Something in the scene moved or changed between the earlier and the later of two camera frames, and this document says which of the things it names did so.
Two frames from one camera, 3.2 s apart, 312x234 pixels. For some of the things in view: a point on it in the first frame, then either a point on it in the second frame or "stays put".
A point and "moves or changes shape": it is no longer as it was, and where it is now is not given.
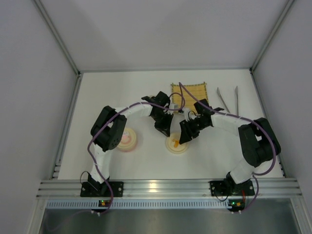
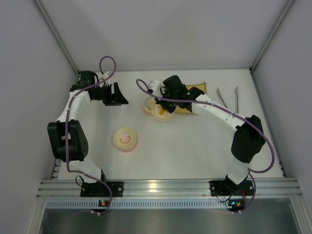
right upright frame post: (288, 6) stays put
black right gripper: (189, 125) -> (165, 105)
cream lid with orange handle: (172, 144) moves or changes shape
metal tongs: (236, 90) stays put
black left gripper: (162, 122) -> (111, 94)
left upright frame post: (63, 46) stays put
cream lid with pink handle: (128, 139) stays put
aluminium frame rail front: (263, 188) stays put
